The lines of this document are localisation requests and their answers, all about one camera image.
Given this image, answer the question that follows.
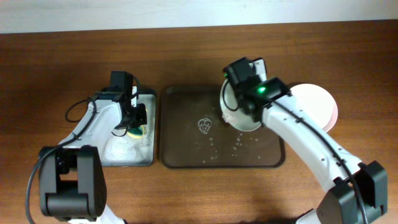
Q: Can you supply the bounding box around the dark brown serving tray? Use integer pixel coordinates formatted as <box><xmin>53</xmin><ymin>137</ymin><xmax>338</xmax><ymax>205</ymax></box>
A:
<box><xmin>159</xmin><ymin>85</ymin><xmax>285</xmax><ymax>169</ymax></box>

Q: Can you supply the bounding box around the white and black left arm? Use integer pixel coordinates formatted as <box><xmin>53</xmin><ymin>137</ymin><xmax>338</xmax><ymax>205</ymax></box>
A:
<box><xmin>33</xmin><ymin>92</ymin><xmax>147</xmax><ymax>223</ymax></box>

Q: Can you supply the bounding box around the black soapy water tray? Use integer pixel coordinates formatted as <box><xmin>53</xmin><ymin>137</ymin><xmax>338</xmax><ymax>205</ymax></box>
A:
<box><xmin>99</xmin><ymin>89</ymin><xmax>157</xmax><ymax>167</ymax></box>

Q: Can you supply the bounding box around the green and yellow sponge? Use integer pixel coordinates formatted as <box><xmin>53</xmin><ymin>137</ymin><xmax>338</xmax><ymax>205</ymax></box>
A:
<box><xmin>127</xmin><ymin>125</ymin><xmax>146</xmax><ymax>139</ymax></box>

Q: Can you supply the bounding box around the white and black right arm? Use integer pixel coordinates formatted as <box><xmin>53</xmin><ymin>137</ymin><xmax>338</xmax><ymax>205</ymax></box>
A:
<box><xmin>231</xmin><ymin>78</ymin><xmax>388</xmax><ymax>223</ymax></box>

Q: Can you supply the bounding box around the clean white plate stack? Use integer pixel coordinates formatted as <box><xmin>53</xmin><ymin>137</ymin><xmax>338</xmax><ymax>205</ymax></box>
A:
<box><xmin>291</xmin><ymin>83</ymin><xmax>338</xmax><ymax>132</ymax></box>

